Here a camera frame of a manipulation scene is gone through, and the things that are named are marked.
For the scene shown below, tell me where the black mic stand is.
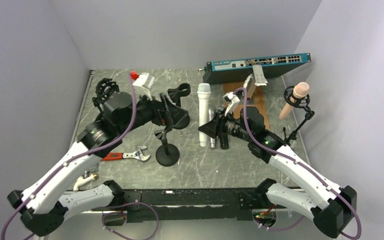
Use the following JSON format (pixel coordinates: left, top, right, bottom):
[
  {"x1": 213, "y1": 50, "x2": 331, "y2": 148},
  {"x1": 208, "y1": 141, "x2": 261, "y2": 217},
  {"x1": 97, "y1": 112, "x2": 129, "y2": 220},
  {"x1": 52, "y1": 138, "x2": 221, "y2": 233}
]
[
  {"x1": 167, "y1": 82, "x2": 191, "y2": 131},
  {"x1": 154, "y1": 130, "x2": 180, "y2": 167}
]

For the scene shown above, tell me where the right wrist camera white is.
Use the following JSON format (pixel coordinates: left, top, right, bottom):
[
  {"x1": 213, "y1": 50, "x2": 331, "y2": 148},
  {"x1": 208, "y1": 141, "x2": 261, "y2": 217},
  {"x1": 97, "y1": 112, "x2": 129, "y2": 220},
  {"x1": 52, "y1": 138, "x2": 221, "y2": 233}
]
[{"x1": 223, "y1": 91, "x2": 240, "y2": 116}]

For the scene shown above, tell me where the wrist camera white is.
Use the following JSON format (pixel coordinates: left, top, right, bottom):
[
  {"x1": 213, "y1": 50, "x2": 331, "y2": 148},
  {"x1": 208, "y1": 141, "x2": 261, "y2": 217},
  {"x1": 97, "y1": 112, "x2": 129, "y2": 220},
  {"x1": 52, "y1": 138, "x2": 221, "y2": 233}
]
[
  {"x1": 223, "y1": 91, "x2": 240, "y2": 116},
  {"x1": 129, "y1": 71, "x2": 156, "y2": 100}
]

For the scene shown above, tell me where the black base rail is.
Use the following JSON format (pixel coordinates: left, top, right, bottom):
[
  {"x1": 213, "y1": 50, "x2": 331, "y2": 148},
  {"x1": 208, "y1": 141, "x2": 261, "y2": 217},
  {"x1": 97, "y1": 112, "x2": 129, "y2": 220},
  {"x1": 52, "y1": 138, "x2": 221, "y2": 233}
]
[{"x1": 92, "y1": 187, "x2": 288, "y2": 223}]

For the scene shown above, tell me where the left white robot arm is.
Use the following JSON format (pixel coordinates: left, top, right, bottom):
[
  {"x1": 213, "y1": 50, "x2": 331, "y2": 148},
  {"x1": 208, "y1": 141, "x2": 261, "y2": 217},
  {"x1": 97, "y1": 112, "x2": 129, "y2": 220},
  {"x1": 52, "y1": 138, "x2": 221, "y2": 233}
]
[{"x1": 7, "y1": 92, "x2": 189, "y2": 237}]

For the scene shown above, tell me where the metal bracket with tube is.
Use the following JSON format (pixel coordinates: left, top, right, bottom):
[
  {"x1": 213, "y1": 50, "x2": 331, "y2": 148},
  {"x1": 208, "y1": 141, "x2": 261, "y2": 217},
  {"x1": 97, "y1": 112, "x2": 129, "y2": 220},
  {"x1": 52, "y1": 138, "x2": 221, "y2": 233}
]
[{"x1": 243, "y1": 64, "x2": 268, "y2": 101}]

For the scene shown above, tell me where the shock mount tripod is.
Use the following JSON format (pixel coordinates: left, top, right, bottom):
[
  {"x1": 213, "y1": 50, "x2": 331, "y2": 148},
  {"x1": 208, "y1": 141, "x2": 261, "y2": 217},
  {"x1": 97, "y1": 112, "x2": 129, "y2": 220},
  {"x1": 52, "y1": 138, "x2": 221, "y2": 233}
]
[{"x1": 283, "y1": 105, "x2": 315, "y2": 145}]

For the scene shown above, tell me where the small brass white fitting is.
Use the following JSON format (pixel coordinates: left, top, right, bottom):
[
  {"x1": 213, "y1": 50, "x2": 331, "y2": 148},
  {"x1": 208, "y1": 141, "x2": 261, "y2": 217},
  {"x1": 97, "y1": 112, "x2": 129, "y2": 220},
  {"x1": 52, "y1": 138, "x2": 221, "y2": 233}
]
[{"x1": 73, "y1": 170, "x2": 99, "y2": 192}]

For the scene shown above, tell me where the shock mount stand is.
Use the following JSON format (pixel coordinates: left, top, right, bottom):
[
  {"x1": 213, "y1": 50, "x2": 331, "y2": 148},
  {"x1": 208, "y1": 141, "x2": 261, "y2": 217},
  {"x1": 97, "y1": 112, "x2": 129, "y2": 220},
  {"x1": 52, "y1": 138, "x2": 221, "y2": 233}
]
[{"x1": 92, "y1": 78, "x2": 119, "y2": 109}]

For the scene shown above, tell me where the pink microphone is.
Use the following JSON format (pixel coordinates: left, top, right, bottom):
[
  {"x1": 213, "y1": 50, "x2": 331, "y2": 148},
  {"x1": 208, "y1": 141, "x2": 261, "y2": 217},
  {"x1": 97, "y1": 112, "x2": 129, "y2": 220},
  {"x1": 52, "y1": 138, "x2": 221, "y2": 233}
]
[{"x1": 279, "y1": 82, "x2": 310, "y2": 120}]

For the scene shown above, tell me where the blue network switch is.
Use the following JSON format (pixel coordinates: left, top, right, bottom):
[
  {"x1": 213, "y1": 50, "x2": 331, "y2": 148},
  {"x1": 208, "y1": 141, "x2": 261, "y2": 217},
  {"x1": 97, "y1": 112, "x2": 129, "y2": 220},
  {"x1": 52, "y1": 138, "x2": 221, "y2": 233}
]
[{"x1": 202, "y1": 53, "x2": 312, "y2": 85}]

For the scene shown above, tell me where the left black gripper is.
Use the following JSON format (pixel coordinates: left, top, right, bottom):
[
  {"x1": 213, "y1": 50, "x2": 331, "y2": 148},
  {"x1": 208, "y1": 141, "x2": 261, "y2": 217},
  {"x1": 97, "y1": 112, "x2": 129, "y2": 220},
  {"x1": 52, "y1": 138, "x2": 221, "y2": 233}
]
[{"x1": 118, "y1": 89, "x2": 188, "y2": 136}]

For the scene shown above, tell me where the wooden board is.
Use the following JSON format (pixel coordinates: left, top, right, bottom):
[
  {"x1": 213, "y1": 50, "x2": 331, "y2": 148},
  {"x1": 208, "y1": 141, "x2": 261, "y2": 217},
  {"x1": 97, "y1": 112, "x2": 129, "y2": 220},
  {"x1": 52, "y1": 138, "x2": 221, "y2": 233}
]
[{"x1": 222, "y1": 81, "x2": 270, "y2": 130}]

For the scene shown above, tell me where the red handled adjustable wrench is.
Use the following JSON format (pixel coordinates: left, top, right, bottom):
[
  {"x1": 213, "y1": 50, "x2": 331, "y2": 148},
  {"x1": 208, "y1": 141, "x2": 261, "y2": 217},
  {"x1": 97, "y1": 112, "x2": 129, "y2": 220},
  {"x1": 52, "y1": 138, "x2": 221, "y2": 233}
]
[{"x1": 102, "y1": 145, "x2": 151, "y2": 162}]

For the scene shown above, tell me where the silver grey microphone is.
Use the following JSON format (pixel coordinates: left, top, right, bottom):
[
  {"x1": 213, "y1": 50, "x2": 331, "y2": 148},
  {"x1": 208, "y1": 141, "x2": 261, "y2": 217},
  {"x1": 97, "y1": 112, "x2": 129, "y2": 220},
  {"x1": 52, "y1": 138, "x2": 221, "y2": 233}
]
[{"x1": 208, "y1": 108, "x2": 216, "y2": 149}]

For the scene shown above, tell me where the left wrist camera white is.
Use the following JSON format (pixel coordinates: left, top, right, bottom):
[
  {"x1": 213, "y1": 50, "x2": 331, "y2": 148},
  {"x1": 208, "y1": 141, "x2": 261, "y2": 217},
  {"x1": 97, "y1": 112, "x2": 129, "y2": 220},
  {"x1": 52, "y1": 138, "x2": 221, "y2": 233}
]
[{"x1": 129, "y1": 71, "x2": 156, "y2": 100}]

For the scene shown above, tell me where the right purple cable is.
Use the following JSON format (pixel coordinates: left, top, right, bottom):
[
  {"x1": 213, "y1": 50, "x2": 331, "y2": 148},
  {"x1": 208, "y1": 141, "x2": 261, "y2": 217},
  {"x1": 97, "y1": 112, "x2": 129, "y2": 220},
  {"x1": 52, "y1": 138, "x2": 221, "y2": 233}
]
[{"x1": 233, "y1": 87, "x2": 363, "y2": 240}]

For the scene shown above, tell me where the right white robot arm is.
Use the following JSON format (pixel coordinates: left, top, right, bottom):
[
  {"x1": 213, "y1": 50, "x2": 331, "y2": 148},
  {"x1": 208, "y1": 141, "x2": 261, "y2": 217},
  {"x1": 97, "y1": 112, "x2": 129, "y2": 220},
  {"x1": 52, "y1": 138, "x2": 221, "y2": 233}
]
[{"x1": 198, "y1": 106, "x2": 362, "y2": 240}]

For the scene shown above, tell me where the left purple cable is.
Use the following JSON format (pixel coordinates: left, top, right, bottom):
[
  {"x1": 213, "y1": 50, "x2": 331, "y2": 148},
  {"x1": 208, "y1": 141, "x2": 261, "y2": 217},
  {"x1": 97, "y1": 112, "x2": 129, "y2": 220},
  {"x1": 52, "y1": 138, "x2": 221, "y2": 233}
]
[{"x1": 0, "y1": 76, "x2": 159, "y2": 240}]

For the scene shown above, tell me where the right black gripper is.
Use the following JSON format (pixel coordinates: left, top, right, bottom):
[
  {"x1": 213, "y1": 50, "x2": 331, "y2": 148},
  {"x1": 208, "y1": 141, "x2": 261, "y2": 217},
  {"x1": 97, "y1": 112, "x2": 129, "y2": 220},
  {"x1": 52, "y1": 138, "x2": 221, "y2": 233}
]
[{"x1": 200, "y1": 107, "x2": 253, "y2": 142}]

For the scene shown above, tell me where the purple cable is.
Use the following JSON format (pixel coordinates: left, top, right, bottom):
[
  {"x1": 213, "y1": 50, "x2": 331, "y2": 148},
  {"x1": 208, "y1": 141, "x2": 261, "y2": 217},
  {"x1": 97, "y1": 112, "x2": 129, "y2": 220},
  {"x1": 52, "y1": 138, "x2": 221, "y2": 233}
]
[
  {"x1": 0, "y1": 76, "x2": 159, "y2": 240},
  {"x1": 233, "y1": 87, "x2": 363, "y2": 240}
]

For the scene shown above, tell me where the white microphone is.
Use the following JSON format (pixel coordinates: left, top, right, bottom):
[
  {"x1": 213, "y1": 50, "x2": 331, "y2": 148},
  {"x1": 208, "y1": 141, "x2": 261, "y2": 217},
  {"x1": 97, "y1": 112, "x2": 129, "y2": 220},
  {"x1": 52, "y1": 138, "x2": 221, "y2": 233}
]
[{"x1": 197, "y1": 83, "x2": 211, "y2": 147}]

